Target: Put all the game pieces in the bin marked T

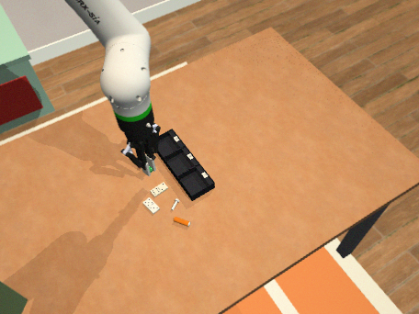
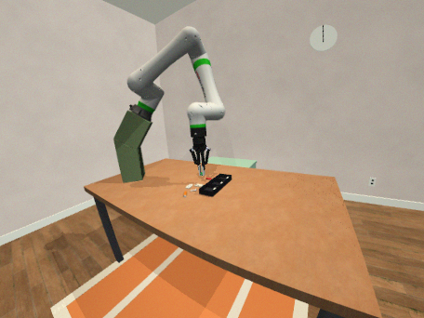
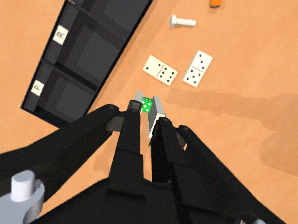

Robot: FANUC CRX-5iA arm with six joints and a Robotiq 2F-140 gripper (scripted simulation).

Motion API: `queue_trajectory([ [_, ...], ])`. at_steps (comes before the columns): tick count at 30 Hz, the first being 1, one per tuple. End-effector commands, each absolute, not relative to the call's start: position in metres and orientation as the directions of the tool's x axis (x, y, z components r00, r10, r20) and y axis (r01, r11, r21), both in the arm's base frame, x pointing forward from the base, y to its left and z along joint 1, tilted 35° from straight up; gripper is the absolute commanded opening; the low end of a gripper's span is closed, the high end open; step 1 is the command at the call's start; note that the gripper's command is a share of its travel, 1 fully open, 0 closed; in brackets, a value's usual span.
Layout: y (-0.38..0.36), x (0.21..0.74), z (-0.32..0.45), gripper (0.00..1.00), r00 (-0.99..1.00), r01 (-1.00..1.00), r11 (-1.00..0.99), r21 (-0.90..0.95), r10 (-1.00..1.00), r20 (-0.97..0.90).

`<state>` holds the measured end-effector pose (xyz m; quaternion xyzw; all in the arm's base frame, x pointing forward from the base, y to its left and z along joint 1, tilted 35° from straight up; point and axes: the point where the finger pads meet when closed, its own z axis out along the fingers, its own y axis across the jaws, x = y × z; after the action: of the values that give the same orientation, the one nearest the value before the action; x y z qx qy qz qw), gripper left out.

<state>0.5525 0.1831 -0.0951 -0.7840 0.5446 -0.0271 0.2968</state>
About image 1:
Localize white domino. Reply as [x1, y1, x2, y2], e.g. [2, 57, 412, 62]
[151, 183, 168, 197]
[142, 198, 160, 214]

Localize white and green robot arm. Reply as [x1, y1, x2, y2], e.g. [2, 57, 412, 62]
[64, 0, 154, 135]

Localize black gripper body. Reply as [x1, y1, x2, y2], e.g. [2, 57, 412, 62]
[124, 127, 153, 149]

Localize black rack of bins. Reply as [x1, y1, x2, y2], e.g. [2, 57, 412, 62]
[157, 129, 215, 201]

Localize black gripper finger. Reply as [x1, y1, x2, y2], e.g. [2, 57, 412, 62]
[144, 123, 161, 171]
[121, 141, 151, 176]

